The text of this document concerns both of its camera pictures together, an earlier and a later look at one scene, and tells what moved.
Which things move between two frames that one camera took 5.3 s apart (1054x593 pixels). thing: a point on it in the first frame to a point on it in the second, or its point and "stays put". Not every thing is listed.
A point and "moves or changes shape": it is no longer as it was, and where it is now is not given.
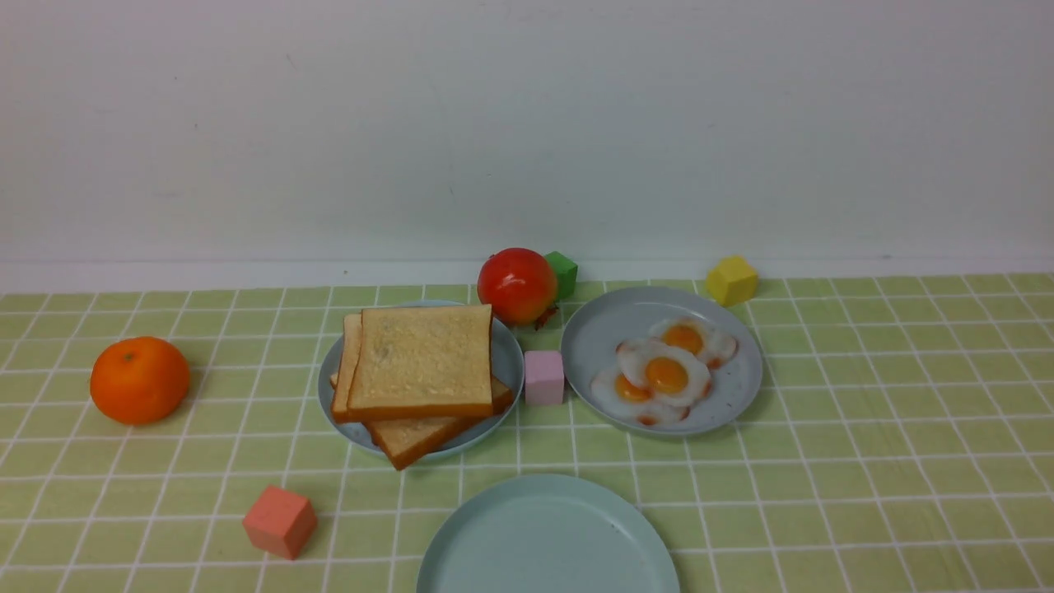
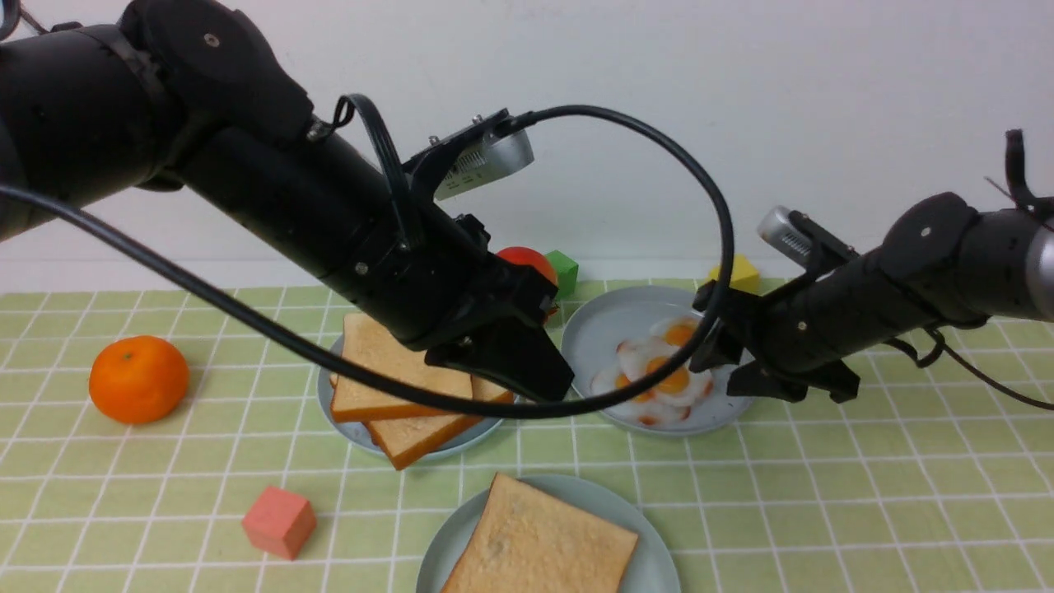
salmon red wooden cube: x=280 y=522 stays put
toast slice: x=423 y=361 moves or changes shape
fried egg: x=614 y=396 stays put
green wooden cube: x=566 y=270 stays put
